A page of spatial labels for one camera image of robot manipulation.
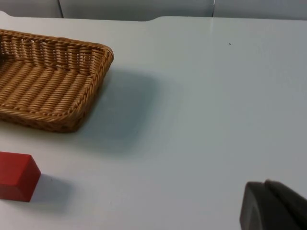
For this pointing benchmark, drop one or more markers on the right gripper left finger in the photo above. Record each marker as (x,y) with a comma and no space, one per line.
(261,208)

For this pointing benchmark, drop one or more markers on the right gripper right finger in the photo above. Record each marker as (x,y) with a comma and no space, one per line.
(291,198)

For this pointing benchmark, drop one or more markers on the pale brown wicker basket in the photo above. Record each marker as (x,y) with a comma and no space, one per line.
(43,88)

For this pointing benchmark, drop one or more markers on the red cube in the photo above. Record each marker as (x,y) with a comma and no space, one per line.
(14,177)

